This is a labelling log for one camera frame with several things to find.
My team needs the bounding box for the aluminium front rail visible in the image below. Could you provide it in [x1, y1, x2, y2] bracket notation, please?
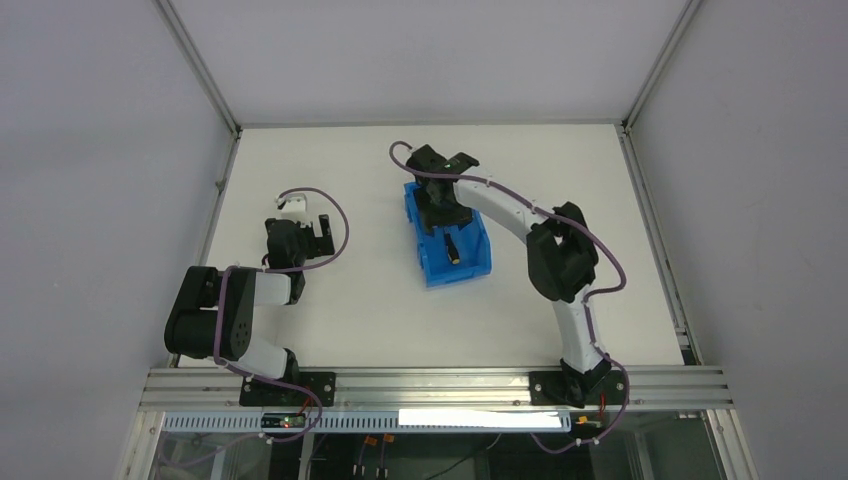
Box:
[139, 366, 733, 412]

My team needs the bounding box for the black yellow screwdriver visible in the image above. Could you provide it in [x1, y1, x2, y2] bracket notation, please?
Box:
[443, 233, 461, 265]

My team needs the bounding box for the white slotted cable duct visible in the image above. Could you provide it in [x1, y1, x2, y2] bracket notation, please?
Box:
[162, 409, 572, 434]

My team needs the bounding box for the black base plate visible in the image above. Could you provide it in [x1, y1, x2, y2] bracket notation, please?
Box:
[238, 371, 337, 407]
[528, 370, 625, 408]

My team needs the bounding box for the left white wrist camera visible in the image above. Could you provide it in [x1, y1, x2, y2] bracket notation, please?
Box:
[276, 193, 310, 223]

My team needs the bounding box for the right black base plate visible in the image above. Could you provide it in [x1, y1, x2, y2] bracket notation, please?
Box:
[528, 370, 625, 408]

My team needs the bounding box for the small electronics board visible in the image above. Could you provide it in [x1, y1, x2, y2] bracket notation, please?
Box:
[260, 412, 308, 430]

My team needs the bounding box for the blue plastic storage bin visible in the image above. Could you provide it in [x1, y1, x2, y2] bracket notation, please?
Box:
[404, 182, 492, 289]

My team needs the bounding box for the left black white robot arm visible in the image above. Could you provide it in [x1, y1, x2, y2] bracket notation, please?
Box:
[164, 214, 336, 384]

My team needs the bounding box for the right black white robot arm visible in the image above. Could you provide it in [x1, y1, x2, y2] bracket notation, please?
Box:
[390, 145, 612, 407]

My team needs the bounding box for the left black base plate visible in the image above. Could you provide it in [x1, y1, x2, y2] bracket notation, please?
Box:
[238, 371, 337, 407]

